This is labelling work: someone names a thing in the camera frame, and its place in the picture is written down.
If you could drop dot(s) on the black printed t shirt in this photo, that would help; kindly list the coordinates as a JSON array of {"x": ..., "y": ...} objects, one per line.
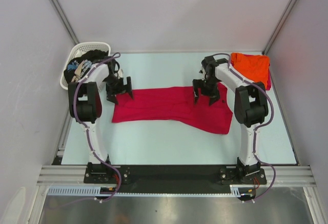
[{"x": 78, "y": 67}]

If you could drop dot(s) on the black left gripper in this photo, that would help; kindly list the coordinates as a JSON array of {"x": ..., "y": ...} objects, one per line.
[{"x": 111, "y": 94}]

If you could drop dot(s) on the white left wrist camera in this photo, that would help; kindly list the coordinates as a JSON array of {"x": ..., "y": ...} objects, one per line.
[{"x": 120, "y": 73}]

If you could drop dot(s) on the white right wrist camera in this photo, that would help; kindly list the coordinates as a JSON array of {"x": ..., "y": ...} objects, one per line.
[{"x": 203, "y": 73}]

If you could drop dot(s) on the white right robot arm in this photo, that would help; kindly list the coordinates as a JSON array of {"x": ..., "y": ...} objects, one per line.
[{"x": 250, "y": 110}]

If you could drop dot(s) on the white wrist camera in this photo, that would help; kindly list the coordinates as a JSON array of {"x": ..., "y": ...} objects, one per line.
[
  {"x": 203, "y": 73},
  {"x": 120, "y": 73}
]

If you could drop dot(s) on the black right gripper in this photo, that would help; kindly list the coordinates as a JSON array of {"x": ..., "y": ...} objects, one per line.
[{"x": 213, "y": 95}]

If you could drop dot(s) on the red polo shirt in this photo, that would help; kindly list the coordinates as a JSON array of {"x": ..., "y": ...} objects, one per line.
[{"x": 175, "y": 103}]

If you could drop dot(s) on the grey slotted cable duct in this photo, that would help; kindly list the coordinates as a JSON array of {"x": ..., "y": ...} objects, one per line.
[{"x": 80, "y": 191}]

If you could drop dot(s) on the aluminium frame rail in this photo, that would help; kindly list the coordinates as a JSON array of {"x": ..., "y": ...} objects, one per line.
[{"x": 76, "y": 175}]

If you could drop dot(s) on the white plastic laundry basket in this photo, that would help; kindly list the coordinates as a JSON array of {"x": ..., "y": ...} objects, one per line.
[{"x": 77, "y": 51}]

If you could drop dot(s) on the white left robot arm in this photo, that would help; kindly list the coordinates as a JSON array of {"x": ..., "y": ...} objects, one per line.
[{"x": 86, "y": 108}]

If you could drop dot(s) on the folded orange t shirt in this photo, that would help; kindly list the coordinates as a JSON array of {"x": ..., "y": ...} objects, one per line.
[{"x": 253, "y": 67}]

